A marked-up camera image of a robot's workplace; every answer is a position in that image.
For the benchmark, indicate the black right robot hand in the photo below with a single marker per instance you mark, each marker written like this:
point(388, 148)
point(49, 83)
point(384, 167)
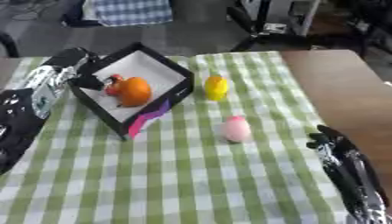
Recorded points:
point(343, 151)

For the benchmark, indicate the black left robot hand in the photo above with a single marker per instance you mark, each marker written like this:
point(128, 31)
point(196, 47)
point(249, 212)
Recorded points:
point(69, 58)

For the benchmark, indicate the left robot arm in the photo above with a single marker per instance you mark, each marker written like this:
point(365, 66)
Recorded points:
point(23, 116)

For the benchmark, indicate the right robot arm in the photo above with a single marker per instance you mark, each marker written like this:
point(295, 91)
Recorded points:
point(376, 216)

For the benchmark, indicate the black box with white inside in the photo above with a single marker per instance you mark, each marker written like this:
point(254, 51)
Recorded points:
point(133, 67)

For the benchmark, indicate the red toy fruit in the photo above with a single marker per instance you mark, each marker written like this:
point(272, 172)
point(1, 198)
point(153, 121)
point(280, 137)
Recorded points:
point(113, 86)

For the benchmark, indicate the black curved chair part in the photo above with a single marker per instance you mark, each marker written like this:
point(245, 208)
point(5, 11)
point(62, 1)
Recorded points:
point(9, 43)

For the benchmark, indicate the orange toy fruit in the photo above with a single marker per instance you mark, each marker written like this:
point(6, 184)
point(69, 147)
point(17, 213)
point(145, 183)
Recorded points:
point(135, 91)

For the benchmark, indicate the blue checked fabric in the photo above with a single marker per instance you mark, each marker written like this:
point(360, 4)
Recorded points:
point(133, 11)

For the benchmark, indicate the pink toy peach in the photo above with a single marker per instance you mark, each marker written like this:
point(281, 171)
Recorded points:
point(237, 129)

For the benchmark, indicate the black chair base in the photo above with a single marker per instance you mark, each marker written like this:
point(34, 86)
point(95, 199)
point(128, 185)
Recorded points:
point(265, 38)

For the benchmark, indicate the yellow toy fruit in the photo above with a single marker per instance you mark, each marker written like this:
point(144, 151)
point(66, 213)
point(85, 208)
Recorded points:
point(216, 87)

